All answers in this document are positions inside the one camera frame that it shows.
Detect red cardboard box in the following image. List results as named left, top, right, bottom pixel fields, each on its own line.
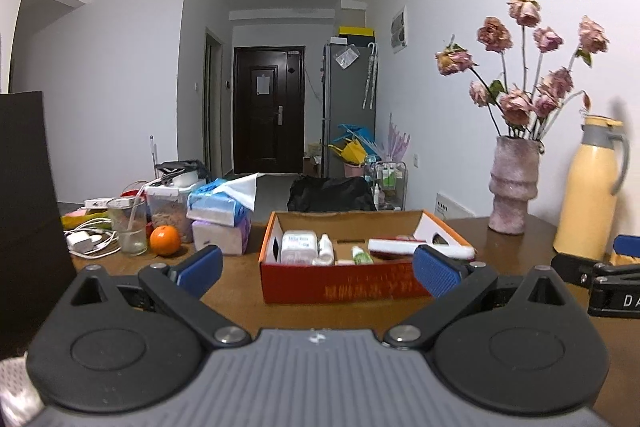
left=258, top=209, right=476, bottom=305

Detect small white bottle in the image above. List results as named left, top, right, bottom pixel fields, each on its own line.
left=316, top=233, right=335, bottom=265

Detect clear plastic food container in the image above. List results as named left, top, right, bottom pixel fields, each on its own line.
left=145, top=182, right=207, bottom=244

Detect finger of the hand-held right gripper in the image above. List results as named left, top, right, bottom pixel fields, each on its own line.
left=551, top=253, right=608, bottom=288
left=597, top=235, right=640, bottom=279

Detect white charger cables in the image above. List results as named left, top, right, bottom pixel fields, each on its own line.
left=66, top=227, right=121, bottom=256

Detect yellow banana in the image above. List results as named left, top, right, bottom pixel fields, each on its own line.
left=61, top=212, right=113, bottom=233

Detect blue and yellow bags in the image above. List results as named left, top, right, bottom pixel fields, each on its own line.
left=327, top=123, right=378, bottom=165

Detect purple dried bouquet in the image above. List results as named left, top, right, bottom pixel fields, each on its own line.
left=382, top=113, right=411, bottom=162

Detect white cotton buds box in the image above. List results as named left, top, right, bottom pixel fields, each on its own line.
left=280, top=230, right=321, bottom=266

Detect red and white lint brush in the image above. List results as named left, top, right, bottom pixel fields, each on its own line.
left=367, top=234, right=476, bottom=261

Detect yellow thermos jug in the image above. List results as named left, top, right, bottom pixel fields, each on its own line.
left=552, top=115, right=631, bottom=261

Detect white wall panel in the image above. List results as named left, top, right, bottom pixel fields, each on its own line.
left=390, top=6, right=408, bottom=54

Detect dried pink roses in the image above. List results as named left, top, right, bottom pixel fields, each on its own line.
left=435, top=0, right=611, bottom=142

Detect white tissue pack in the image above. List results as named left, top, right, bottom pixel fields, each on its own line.
left=192, top=219, right=252, bottom=256

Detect white folded umbrella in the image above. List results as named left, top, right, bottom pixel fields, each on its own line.
left=362, top=42, right=379, bottom=110

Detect black paper bag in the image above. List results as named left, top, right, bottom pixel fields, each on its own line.
left=0, top=92, right=78, bottom=358

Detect dark entrance door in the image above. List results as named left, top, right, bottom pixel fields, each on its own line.
left=233, top=46, right=306, bottom=175

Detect grey refrigerator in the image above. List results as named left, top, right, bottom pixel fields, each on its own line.
left=322, top=38, right=378, bottom=180

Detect blue tissue pack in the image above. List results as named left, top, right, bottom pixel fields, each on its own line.
left=186, top=173, right=259, bottom=228

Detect orange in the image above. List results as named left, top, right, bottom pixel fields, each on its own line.
left=149, top=225, right=181, bottom=258

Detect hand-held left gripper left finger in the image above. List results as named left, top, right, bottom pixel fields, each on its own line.
left=55, top=244, right=252, bottom=349

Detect white trolley with bottles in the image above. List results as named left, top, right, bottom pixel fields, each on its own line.
left=367, top=161, right=408, bottom=211

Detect clear glass cup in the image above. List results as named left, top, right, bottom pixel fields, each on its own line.
left=106, top=196, right=148, bottom=257

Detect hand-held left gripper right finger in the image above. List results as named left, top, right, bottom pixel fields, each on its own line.
left=384, top=244, right=583, bottom=350

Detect pink ceramic vase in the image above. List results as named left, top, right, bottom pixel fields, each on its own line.
left=488, top=136, right=543, bottom=235

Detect white wall heater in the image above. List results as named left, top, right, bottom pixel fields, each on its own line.
left=435, top=192, right=476, bottom=220

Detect person's knit clothing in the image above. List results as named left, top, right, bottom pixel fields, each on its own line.
left=0, top=354, right=46, bottom=427

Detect paper on refrigerator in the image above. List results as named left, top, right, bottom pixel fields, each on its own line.
left=335, top=48, right=361, bottom=70

